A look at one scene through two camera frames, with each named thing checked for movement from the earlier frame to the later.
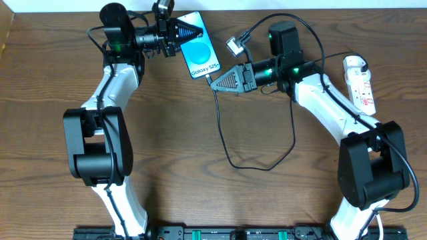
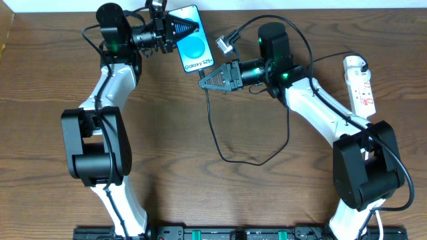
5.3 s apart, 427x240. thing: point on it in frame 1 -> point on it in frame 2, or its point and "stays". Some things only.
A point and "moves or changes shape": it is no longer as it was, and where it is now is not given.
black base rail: [232, 233] stays
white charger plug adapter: [353, 73] stays
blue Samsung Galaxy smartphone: [199, 53] moves or changes shape
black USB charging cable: [293, 116] -> [286, 115]
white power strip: [361, 96] stays
